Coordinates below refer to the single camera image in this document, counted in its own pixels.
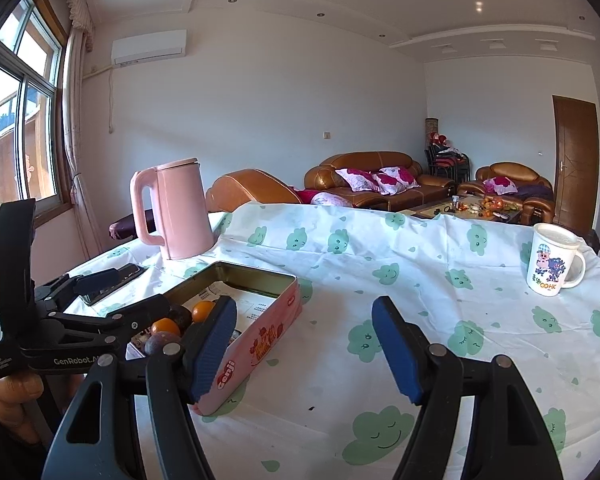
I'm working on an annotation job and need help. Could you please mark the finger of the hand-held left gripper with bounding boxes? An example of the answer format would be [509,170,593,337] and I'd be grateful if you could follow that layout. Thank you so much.
[32,267,121,307]
[45,294,171,342]

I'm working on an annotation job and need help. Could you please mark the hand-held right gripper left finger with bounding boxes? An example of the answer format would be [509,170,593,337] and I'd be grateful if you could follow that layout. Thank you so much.
[40,295,238,480]

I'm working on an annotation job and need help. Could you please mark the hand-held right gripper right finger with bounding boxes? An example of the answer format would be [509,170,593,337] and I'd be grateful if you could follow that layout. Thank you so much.
[371,296,563,480]

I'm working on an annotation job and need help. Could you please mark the large orange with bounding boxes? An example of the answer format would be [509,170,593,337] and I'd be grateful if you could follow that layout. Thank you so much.
[151,318,182,338]

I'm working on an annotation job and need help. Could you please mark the round orange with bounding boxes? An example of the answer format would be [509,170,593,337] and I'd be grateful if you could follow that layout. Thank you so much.
[191,301,217,324]

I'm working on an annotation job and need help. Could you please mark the dark brown passion fruit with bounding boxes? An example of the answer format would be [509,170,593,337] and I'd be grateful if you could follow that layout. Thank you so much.
[167,305,195,332]

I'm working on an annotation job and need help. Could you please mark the pink tin box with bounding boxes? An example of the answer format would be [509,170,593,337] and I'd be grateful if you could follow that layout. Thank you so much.
[125,261,302,417]

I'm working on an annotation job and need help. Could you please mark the person's left hand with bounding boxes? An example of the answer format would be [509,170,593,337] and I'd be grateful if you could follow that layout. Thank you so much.
[0,371,48,441]

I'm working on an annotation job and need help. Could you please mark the black smartphone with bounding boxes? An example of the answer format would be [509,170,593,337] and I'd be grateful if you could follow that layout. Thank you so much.
[80,262,148,307]

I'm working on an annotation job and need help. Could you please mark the printed paper sheet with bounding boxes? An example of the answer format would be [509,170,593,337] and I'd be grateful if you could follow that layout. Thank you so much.
[207,282,282,341]

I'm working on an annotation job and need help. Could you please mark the cloud print tablecloth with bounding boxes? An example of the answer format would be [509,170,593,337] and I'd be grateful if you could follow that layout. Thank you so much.
[0,202,600,480]

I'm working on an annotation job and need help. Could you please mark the pink electric kettle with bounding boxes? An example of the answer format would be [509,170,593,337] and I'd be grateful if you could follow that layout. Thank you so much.
[130,158,216,261]

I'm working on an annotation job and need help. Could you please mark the pink curtain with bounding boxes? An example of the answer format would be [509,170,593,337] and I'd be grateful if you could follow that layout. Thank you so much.
[52,0,112,261]

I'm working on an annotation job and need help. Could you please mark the window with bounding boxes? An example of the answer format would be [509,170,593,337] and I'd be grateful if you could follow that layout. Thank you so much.
[0,0,69,261]

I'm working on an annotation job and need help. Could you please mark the brown leather armchair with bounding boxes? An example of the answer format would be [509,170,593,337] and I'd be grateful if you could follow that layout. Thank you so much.
[457,162,556,221]
[205,169,303,213]

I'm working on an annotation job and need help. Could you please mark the cluttered coffee table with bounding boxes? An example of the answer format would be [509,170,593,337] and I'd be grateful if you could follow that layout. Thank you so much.
[411,195,524,224]

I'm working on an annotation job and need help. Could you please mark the pink blanket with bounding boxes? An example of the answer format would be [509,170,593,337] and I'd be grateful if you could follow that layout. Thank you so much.
[292,186,353,207]

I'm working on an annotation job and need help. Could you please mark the floral pillow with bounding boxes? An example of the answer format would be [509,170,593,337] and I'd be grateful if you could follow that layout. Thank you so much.
[335,167,378,192]
[372,166,421,196]
[482,176,518,195]

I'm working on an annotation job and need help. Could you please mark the white cartoon mug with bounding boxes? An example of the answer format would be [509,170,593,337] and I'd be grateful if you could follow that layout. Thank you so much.
[525,222,587,298]

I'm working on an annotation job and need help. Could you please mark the brown leather sofa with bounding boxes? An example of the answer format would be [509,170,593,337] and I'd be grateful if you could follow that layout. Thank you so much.
[304,151,458,211]

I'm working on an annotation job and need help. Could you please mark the stacked dark chairs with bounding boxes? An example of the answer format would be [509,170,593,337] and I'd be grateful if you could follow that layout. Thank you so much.
[425,142,470,183]

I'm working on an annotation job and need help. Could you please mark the purple blanket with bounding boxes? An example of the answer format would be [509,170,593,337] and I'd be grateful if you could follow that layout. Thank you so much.
[515,183,555,203]

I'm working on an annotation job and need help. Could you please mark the white air conditioner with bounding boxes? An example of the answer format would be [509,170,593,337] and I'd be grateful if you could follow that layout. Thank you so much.
[111,29,187,67]

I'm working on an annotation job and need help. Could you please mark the brown wooden door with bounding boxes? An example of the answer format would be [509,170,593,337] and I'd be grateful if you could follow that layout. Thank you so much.
[552,95,599,233]

